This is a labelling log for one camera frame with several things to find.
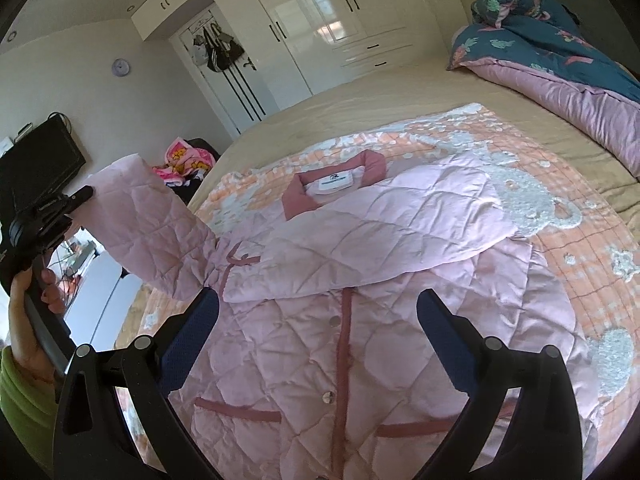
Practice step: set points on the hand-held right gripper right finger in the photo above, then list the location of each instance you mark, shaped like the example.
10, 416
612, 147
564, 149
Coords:
445, 345

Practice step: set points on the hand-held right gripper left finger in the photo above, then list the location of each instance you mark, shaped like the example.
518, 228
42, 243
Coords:
192, 330

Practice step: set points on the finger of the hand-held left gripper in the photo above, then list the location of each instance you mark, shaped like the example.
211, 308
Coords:
80, 197

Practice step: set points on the pink quilted jacket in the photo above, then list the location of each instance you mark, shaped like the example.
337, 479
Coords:
350, 260

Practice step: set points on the person's left forearm green sleeve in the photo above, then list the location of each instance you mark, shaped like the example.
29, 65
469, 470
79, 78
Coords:
25, 410

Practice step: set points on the pink clothes pile on chair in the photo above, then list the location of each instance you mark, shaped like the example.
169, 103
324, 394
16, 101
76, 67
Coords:
197, 187

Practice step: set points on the person's left hand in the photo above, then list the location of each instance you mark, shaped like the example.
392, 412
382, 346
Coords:
27, 345

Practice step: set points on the black flat screen television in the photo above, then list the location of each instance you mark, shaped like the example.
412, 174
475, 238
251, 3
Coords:
45, 160

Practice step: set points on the white dresser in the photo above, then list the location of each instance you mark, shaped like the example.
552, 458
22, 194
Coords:
95, 290

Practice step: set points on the pink printed cloth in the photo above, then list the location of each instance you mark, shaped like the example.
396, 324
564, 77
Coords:
187, 160

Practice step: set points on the orange checked bear blanket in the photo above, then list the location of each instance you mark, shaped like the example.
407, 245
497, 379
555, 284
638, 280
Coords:
575, 260

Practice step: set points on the white door with black stripes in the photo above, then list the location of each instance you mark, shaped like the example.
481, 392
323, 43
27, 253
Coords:
220, 95

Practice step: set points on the white hanging bag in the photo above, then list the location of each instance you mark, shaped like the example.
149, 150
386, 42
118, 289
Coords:
199, 51

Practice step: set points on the black hanging bag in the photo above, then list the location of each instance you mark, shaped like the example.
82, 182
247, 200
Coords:
225, 50

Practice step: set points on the bed with beige sheet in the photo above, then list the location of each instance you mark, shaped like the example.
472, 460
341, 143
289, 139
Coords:
400, 90

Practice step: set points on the glossy white wardrobe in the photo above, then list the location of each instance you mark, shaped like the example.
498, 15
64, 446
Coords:
310, 25

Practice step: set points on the teal floral pink duvet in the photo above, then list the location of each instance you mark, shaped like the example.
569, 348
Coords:
550, 60

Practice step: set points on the round wall clock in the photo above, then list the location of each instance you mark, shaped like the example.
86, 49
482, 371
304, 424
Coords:
120, 67

